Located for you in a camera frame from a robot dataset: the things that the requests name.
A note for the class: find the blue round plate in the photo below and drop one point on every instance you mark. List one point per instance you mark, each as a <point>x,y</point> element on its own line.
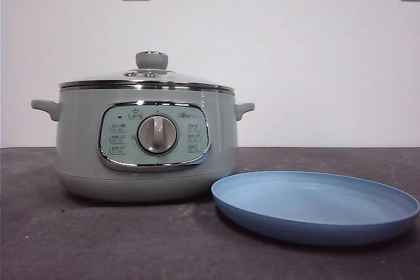
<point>311,209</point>

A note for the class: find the pale green electric steamer pot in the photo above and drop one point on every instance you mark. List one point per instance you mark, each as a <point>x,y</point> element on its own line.
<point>82,135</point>

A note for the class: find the glass lid with green knob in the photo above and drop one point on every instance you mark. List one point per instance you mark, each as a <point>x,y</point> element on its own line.
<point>151,62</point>

